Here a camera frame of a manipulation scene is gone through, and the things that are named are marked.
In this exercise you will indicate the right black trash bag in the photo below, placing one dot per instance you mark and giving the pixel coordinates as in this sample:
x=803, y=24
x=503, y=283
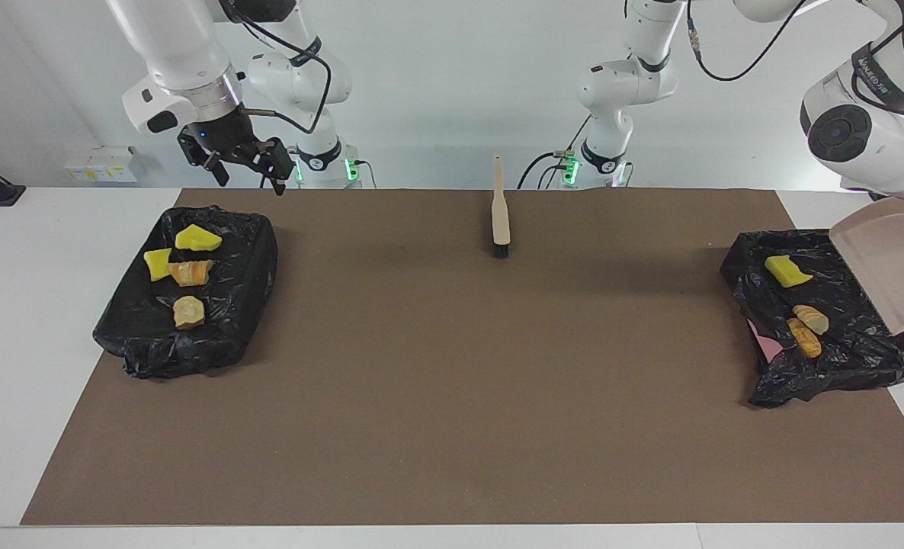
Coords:
x=132, y=343

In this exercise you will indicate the yellow sponge piece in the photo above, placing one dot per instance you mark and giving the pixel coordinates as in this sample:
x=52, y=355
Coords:
x=786, y=271
x=197, y=239
x=156, y=264

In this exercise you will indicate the striped toy croissant piece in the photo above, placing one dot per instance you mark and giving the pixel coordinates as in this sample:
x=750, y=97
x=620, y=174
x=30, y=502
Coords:
x=187, y=313
x=191, y=273

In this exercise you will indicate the beige hand brush black bristles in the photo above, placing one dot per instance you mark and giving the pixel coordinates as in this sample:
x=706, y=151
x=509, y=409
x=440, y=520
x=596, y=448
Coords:
x=501, y=213

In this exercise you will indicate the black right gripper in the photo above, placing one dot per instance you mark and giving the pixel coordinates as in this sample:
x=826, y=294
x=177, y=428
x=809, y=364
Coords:
x=227, y=141

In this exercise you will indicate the brown toy bread nugget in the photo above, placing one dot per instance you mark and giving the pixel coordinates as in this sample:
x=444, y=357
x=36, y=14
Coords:
x=805, y=338

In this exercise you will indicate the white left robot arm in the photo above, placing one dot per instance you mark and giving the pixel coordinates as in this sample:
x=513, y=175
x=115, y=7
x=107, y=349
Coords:
x=863, y=137

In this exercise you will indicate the pale toy bread chunk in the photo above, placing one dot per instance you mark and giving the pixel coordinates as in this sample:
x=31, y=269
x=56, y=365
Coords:
x=812, y=317

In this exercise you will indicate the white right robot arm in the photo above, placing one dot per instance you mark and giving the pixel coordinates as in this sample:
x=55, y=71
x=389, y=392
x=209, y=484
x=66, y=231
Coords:
x=185, y=69

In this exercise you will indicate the brown table mat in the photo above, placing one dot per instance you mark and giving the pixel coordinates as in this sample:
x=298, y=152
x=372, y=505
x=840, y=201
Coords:
x=452, y=419

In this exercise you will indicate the crumpled black bag pink bin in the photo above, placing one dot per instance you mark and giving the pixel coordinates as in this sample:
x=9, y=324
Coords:
x=848, y=358

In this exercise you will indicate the beige plastic dustpan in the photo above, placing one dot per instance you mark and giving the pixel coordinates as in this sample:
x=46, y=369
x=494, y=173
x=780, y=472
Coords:
x=890, y=259

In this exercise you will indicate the white wall socket boxes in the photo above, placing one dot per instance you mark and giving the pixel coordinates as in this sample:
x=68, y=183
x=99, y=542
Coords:
x=105, y=164

